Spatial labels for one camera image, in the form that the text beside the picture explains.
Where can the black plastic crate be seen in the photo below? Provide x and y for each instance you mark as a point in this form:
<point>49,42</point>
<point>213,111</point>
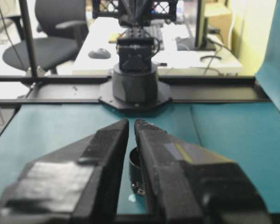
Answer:
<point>105,16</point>

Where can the black keyboard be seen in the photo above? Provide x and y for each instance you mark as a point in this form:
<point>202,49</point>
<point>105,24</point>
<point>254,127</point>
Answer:
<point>157,37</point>

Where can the small tan flat object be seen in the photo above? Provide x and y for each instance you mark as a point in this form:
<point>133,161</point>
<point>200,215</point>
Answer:
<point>114,38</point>

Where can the small white scrap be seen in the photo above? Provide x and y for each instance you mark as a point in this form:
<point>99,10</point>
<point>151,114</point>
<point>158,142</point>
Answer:
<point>131,198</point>

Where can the dark computer mouse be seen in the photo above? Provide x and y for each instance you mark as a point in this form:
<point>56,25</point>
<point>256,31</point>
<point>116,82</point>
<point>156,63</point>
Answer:
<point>99,53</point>

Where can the blue-green table cloth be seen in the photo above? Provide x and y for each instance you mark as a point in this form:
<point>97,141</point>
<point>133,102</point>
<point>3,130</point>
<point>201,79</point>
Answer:
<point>49,126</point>

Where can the white office desk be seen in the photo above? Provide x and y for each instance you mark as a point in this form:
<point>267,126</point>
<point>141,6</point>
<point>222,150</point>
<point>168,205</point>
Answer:
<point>102,63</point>

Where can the black computer monitor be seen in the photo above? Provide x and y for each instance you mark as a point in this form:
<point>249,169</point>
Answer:
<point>201,23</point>

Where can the brown cardboard box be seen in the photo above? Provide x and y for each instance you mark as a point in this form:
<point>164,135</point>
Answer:
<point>220,21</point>

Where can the black office chair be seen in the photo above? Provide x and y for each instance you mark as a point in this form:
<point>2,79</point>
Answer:
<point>44,49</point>

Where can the black frame rail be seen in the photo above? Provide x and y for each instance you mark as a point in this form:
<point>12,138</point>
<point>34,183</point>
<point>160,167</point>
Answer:
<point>49,102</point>

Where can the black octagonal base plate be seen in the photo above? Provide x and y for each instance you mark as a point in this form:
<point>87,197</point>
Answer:
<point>107,98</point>

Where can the black frame post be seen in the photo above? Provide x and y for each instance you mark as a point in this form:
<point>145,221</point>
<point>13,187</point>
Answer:
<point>29,35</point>

